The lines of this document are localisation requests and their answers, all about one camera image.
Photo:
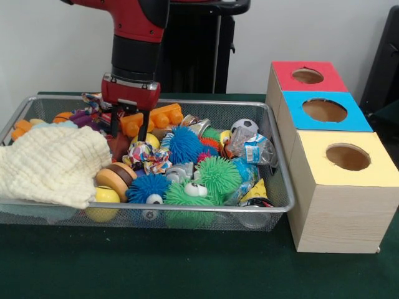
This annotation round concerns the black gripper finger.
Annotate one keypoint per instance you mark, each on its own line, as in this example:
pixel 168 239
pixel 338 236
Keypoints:
pixel 143 126
pixel 114 121

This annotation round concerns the long orange toy brick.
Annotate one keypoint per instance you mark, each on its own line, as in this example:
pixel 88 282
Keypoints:
pixel 165 116

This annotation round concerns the small soccer ball toy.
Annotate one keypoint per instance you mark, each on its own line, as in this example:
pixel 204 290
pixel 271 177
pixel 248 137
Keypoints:
pixel 246 126

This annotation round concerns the wooden box three holes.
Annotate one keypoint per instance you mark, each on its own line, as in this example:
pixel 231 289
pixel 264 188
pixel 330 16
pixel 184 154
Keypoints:
pixel 343 218

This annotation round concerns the green spiky ball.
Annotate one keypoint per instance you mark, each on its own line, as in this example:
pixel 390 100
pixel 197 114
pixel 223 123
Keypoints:
pixel 218 174
pixel 184 197

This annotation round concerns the crushed clear plastic bottle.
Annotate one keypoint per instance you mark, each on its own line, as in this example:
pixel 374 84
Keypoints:
pixel 252 149

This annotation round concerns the green cloth side table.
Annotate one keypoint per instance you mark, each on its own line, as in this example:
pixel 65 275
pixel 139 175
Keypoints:
pixel 386 118

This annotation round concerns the black upright panel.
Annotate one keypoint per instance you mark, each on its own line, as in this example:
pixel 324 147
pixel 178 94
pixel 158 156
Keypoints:
pixel 383 62

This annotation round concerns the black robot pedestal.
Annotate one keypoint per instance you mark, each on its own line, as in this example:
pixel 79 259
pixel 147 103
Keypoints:
pixel 205 46

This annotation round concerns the blue spiky ball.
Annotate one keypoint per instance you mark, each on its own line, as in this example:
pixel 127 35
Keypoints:
pixel 146 188
pixel 184 144

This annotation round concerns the wooden burger toy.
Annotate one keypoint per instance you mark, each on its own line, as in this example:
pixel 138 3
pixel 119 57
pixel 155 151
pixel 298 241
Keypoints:
pixel 117 179

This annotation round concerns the cream waffle cloth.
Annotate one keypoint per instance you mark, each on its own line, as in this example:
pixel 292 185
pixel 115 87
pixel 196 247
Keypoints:
pixel 53 165

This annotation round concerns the shallow mesh bin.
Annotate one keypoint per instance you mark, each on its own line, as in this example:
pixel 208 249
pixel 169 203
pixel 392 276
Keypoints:
pixel 280 187

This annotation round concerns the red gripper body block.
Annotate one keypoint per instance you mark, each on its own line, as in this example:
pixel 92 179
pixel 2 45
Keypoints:
pixel 131 95

